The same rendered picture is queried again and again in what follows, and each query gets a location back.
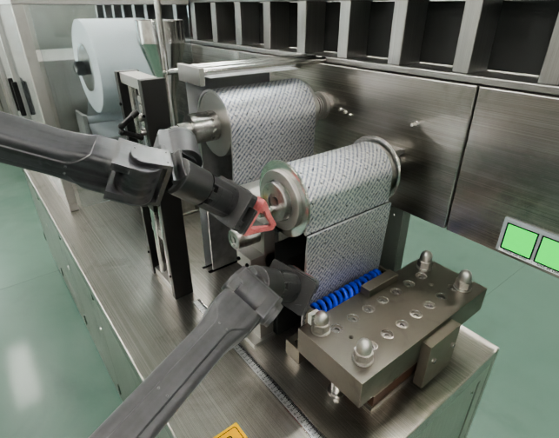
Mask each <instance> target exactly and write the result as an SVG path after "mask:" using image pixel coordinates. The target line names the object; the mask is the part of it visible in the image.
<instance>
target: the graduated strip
mask: <svg viewBox="0 0 559 438"><path fill-rule="evenodd" d="M193 304H194V305H195V306H196V307H197V308H198V309H199V311H200V312H201V313H202V314H204V312H205V310H206V309H207V306H206V305H205V304H204V303H203V302H202V301H201V299H198V300H195V301H193ZM233 349H234V350H235V351H236V353H237V354H238V355H239V356H240V357H241V358H242V360H243V361H244V362H245V363H246V364H247V365H248V367H249V368H250V369H251V370H252V371H253V372H254V374H255V375H256V376H257V377H258V378H259V379H260V381H261V382H262V383H263V384H264V385H265V386H266V388H267V389H268V390H269V391H270V392H271V393H272V394H273V396H275V398H277V400H278V401H279V402H280V403H281V404H282V405H283V406H284V408H285V409H286V410H287V411H288V412H289V413H290V415H291V416H292V417H293V418H294V419H295V420H296V421H297V423H298V424H299V425H300V426H301V427H302V428H303V430H304V431H305V432H306V433H307V434H308V435H309V437H310V438H327V437H326V436H325V435H324V434H323V433H322V432H321V431H320V430H319V428H318V427H317V426H316V425H315V424H314V423H313V422H312V421H311V420H310V419H309V417H308V416H307V415H306V414H305V413H304V412H303V411H302V410H301V409H300V408H299V407H298V406H297V405H296V404H295V403H294V402H293V401H292V400H291V398H290V397H289V396H288V395H287V394H286V393H285V392H284V391H283V389H282V388H281V387H280V386H279V385H278V384H277V383H276V382H275V381H274V380H273V378H272V377H271V376H270V375H269V374H268V373H267V372H266V371H265V370H264V368H263V367H262V366H261V365H260V364H259V363H258V362H257V361H256V359H255V358H254V357H253V356H252V355H251V354H250V353H249V352H248V351H247V350H246V348H245V347H244V346H243V345H242V344H241V343H239V344H238V345H237V346H235V347H234V348H233Z"/></svg>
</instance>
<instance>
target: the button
mask: <svg viewBox="0 0 559 438"><path fill-rule="evenodd" d="M213 438H248V437H247V436H246V434H245V433H244V432H243V431H242V429H241V428H240V427H239V425H238V424H237V423H234V424H233V425H231V426H230V427H228V428H226V429H225V430H224V431H223V432H221V433H220V434H218V435H216V436H215V437H213Z"/></svg>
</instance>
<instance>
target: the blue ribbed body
mask: <svg viewBox="0 0 559 438"><path fill-rule="evenodd" d="M382 273H384V272H383V271H380V270H379V269H373V270H372V271H370V272H369V273H368V274H364V275H363V276H360V277H359V278H358V279H355V280H354V281H353V282H350V283H349V285H348V284H346V285H344V286H343V288H342V287H341V288H339V290H335V291H334V292H333V294H332V293H329V294H328V296H324V297H323V299H322V300H321V299H319V300H317V301H316V302H312V303H311V305H310V306H311V307H312V308H313V309H318V310H324V311H325V312H327V311H329V310H330V309H332V308H334V307H335V306H337V305H339V304H340V303H342V302H345V301H346V300H348V299H350V298H351V297H352V296H354V295H356V294H358V293H360V291H361V285H363V284H364V283H366V282H368V281H370V280H372V279H373V278H375V277H377V276H379V275H380V274H382Z"/></svg>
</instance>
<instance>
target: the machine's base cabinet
mask: <svg viewBox="0 0 559 438"><path fill-rule="evenodd" d="M25 177H26V180H27V183H28V185H29V188H30V193H31V195H32V198H33V201H34V204H35V206H36V209H37V213H38V216H39V219H40V222H41V224H42V227H43V235H44V238H45V240H47V243H48V245H49V248H50V252H51V254H52V256H53V258H54V260H55V262H56V264H57V266H58V268H59V270H60V272H61V274H62V276H63V279H64V281H65V283H66V285H67V287H68V289H69V291H70V293H71V295H72V297H73V300H74V302H75V304H76V306H77V308H78V310H79V312H80V314H81V316H82V318H83V321H84V323H85V325H86V327H87V329H88V330H89V332H90V335H91V337H92V339H93V341H94V343H95V345H96V348H97V350H98V352H99V354H100V356H101V357H102V359H103V362H104V365H105V367H106V368H107V370H108V372H109V374H110V377H111V379H112V381H113V382H114V384H115V387H116V390H117V392H118V394H119V395H120V397H121V399H122V401H123V402H124V401H125V399H126V398H127V397H128V396H129V395H130V394H131V393H132V392H133V391H134V390H135V389H136V388H137V387H138V386H139V385H140V382H139V380H138V379H137V377H136V375H135V373H134V371H133V369H132V367H131V366H130V364H129V362H128V360H127V358H126V357H125V355H124V353H123V351H122V350H121V348H120V346H119V344H118V342H117V340H116V338H115V336H114V335H113V333H112V332H111V330H110V327H109V325H108V323H107V322H106V321H105V319H104V317H103V314H102V313H101V311H100V309H99V307H98V306H97V305H96V302H95V300H94V298H93V296H92V295H91V293H90V291H89V289H88V288H87V286H86V284H85V282H84V280H83V278H82V277H81V275H80V273H79V271H78V270H77V267H76V265H75V263H74V262H73V261H72V259H71V257H70V254H69V253H68V251H67V249H66V248H65V246H64V244H63V242H62V240H61V238H60V236H59V235H58V233H57V231H56V229H55V227H54V226H53V224H52V222H51V220H50V219H49V217H48V215H47V213H46V211H45V209H44V208H43V205H42V204H41V202H40V201H39V199H38V197H37V194H36V192H35V191H34V189H33V188H32V186H31V184H30V182H29V180H28V178H27V176H26V175H25ZM494 362H495V361H493V362H492V363H491V364H490V365H489V366H488V367H487V368H486V369H485V370H484V371H483V372H482V373H481V374H480V375H479V376H478V377H477V378H476V379H475V380H474V381H473V382H472V383H471V384H470V385H469V386H468V387H467V388H466V389H465V390H464V391H463V392H462V393H461V394H460V395H459V396H457V398H455V400H454V401H453V402H451V403H450V405H448V407H446V409H444V410H443V411H442V413H441V414H439V415H438V416H437V418H435V420H434V421H432V422H431V423H430V424H429V425H428V427H426V429H424V430H423V431H422V433H421V434H419V435H418V436H417V437H416V438H466V437H467V434H468V432H469V428H470V426H471V423H472V421H473V419H474V416H475V413H476V410H477V407H478V404H479V402H480V400H481V397H482V393H483V390H484V389H485V386H486V383H487V381H488V379H489V374H490V372H491V369H492V367H493V365H494ZM156 438H170V437H169V435H168V433H167V431H166V429H165V428H163V429H162V431H161V432H160V433H159V434H158V436H157V437H156Z"/></svg>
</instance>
